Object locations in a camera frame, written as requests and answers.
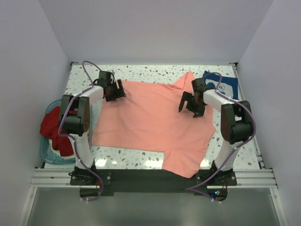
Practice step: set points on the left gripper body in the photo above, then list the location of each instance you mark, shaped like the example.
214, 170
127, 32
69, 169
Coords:
115, 93

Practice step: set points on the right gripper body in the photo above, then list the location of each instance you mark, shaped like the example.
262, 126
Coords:
198, 101

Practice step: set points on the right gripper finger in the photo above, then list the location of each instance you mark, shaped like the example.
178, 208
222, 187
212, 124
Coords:
199, 111
186, 97

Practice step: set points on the salmon pink t-shirt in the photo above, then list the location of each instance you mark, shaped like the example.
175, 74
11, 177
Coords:
148, 119

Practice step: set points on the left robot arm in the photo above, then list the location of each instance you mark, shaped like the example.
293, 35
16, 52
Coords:
75, 116

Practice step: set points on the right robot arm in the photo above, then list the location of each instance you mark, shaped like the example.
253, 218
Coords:
237, 125

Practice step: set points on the folded blue printed t-shirt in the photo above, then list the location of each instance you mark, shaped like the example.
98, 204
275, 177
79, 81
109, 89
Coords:
228, 85

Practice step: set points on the red t-shirt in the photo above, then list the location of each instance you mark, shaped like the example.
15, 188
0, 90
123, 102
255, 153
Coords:
49, 129

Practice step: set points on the clear teal plastic bin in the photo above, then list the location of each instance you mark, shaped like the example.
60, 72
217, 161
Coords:
47, 154

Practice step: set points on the aluminium frame rail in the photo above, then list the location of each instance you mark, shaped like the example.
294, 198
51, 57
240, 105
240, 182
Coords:
246, 178

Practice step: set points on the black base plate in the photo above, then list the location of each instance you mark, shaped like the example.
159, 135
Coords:
107, 182

